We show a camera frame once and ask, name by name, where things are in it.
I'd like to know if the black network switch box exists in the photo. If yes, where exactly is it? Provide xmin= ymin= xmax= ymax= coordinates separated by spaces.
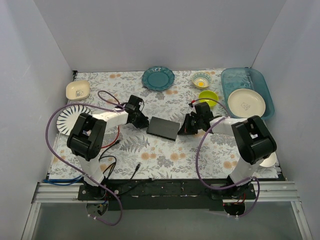
xmin=146 ymin=116 xmax=180 ymax=141

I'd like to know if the red ethernet cable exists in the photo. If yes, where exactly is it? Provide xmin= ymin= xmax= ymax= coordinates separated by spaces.
xmin=101 ymin=124 xmax=120 ymax=150

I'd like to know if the black ethernet cable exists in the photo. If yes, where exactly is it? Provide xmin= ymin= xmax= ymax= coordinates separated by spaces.
xmin=104 ymin=162 xmax=153 ymax=191

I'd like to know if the black power cable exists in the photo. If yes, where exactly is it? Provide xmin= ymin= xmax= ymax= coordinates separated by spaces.
xmin=99 ymin=139 xmax=121 ymax=181

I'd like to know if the blue ethernet cable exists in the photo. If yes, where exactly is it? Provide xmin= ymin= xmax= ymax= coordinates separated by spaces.
xmin=42 ymin=174 xmax=85 ymax=186

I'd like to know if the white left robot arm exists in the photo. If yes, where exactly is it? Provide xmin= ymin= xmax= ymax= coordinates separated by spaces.
xmin=67 ymin=95 xmax=149 ymax=200

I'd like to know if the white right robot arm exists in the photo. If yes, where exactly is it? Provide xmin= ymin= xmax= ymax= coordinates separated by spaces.
xmin=177 ymin=102 xmax=277 ymax=199

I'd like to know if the lime green bowl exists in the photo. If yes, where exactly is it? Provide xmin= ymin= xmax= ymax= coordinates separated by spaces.
xmin=198 ymin=90 xmax=219 ymax=108

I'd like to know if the teal scalloped plate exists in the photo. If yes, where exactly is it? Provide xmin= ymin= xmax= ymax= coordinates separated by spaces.
xmin=141 ymin=66 xmax=175 ymax=92

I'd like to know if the patterned small bowl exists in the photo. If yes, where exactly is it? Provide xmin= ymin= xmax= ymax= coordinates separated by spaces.
xmin=191 ymin=72 xmax=212 ymax=89

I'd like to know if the cream round plate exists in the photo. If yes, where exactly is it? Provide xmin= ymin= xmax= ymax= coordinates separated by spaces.
xmin=227 ymin=88 xmax=266 ymax=118

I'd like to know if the teal plastic tray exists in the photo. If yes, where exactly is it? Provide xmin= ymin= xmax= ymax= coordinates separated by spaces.
xmin=220 ymin=67 xmax=275 ymax=120

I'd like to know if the cream square bowl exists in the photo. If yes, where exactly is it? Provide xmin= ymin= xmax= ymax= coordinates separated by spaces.
xmin=65 ymin=80 xmax=90 ymax=101

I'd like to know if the blue striped white plate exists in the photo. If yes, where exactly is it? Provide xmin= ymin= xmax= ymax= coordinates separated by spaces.
xmin=56 ymin=104 xmax=92 ymax=136

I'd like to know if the white bowl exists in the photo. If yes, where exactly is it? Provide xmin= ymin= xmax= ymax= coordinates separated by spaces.
xmin=259 ymin=152 xmax=277 ymax=168

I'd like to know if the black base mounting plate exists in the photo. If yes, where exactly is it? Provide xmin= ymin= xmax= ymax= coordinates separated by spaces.
xmin=77 ymin=178 xmax=255 ymax=210

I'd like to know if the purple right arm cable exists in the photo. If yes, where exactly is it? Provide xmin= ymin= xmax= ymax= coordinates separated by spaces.
xmin=188 ymin=98 xmax=260 ymax=218

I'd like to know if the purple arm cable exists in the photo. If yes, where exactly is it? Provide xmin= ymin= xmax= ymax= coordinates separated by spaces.
xmin=188 ymin=98 xmax=260 ymax=218
xmin=45 ymin=90 xmax=124 ymax=226

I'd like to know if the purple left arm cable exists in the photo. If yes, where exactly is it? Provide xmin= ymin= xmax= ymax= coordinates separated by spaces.
xmin=45 ymin=90 xmax=124 ymax=226

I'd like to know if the aluminium frame rail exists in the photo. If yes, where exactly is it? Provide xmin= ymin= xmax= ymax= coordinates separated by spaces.
xmin=22 ymin=179 xmax=313 ymax=240

